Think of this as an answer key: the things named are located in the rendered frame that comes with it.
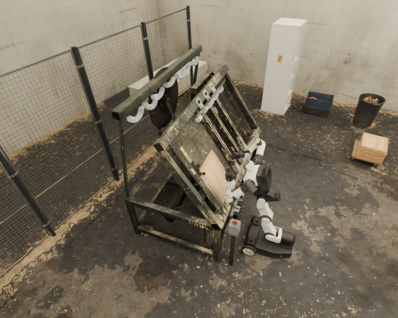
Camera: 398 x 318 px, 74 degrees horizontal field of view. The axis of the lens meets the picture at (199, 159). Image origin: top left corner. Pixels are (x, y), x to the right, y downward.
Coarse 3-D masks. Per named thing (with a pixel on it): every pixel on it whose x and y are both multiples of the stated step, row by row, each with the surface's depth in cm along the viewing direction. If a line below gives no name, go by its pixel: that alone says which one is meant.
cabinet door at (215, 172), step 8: (208, 160) 331; (216, 160) 343; (200, 168) 314; (208, 168) 327; (216, 168) 339; (208, 176) 323; (216, 176) 335; (224, 176) 350; (216, 184) 331; (224, 184) 345; (216, 192) 327; (224, 200) 336
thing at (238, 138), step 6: (210, 84) 361; (222, 90) 361; (210, 96) 369; (216, 102) 372; (216, 108) 378; (222, 108) 378; (222, 114) 380; (228, 120) 383; (228, 126) 390; (234, 126) 392; (234, 132) 392; (240, 138) 397; (240, 144) 402
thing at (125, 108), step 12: (192, 48) 398; (180, 60) 361; (168, 72) 331; (156, 84) 310; (132, 96) 282; (144, 96) 292; (120, 108) 263; (132, 108) 276; (168, 108) 355; (120, 120) 264; (120, 132) 277; (120, 144) 289
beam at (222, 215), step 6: (258, 132) 457; (252, 138) 435; (240, 162) 393; (240, 180) 371; (228, 204) 335; (216, 210) 329; (222, 210) 323; (228, 210) 332; (216, 216) 319; (222, 216) 319; (222, 222) 317; (216, 228) 315
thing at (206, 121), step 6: (210, 102) 325; (198, 108) 337; (204, 114) 339; (204, 120) 340; (210, 126) 343; (210, 132) 349; (216, 132) 350; (216, 138) 351; (222, 144) 354; (222, 150) 360; (228, 150) 362; (228, 156) 363; (234, 162) 367; (234, 168) 372; (240, 168) 375
